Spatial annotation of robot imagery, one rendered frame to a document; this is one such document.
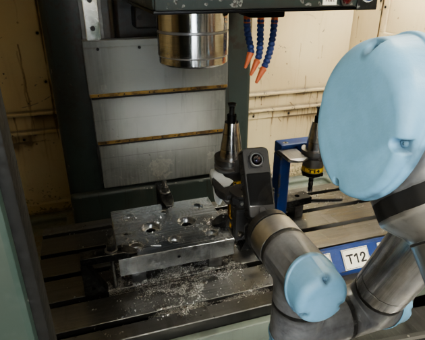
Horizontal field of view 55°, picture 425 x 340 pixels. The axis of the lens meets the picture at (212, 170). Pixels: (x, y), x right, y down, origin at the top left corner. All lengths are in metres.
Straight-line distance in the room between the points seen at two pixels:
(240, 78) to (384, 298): 1.09
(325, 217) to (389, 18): 0.96
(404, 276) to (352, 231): 0.75
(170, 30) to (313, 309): 0.62
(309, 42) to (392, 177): 1.79
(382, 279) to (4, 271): 0.45
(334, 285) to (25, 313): 0.35
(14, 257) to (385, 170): 0.25
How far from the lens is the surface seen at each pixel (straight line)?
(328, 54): 2.12
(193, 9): 0.75
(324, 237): 1.26
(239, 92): 1.55
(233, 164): 0.75
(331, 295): 0.54
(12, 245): 0.30
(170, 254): 1.03
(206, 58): 0.90
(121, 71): 1.38
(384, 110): 0.28
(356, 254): 1.14
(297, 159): 0.95
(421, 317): 1.35
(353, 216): 1.39
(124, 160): 1.49
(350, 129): 0.31
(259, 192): 0.65
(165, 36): 0.91
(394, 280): 0.59
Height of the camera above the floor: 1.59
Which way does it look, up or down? 25 degrees down
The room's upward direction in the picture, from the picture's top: straight up
